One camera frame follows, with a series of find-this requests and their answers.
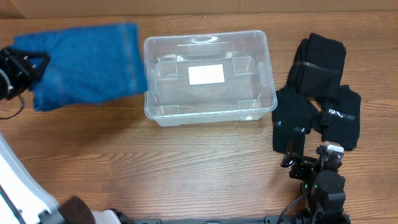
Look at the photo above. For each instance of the blue denim jeans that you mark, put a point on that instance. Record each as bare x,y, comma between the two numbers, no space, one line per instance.
88,65

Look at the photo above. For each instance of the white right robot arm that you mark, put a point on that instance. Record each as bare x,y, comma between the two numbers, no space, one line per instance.
322,194

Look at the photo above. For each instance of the clear plastic storage bin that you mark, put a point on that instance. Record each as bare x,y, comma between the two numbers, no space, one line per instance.
207,78

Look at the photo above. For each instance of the black garment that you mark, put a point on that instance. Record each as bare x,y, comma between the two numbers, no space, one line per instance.
292,120
318,67
339,119

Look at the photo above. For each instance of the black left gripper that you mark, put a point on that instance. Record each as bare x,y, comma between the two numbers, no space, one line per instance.
20,70

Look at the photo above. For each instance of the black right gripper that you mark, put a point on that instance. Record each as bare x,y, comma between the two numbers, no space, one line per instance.
302,162

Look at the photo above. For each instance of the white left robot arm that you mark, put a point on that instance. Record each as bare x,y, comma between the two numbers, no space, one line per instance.
23,200

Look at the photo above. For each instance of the black folded garment top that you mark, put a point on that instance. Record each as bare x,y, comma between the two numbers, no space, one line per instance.
318,67

